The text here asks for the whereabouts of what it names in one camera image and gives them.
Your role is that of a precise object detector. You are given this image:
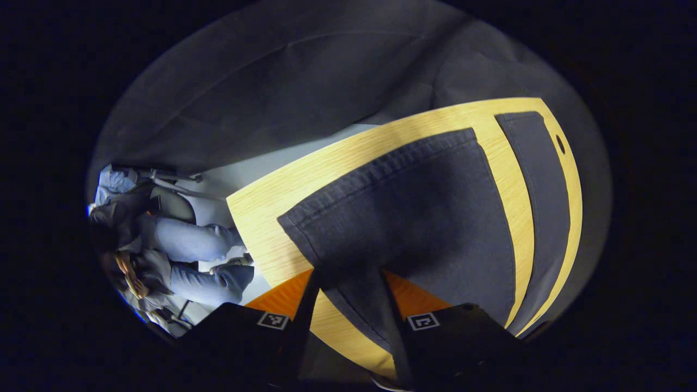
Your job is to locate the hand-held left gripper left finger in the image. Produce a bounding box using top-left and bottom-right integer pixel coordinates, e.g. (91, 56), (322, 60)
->
(175, 268), (323, 392)

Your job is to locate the grey metal frame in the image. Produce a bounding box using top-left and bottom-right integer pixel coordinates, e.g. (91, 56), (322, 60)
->
(112, 163), (203, 199)

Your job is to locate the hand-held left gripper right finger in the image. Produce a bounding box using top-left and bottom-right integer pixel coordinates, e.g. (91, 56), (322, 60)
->
(381, 269), (524, 391)

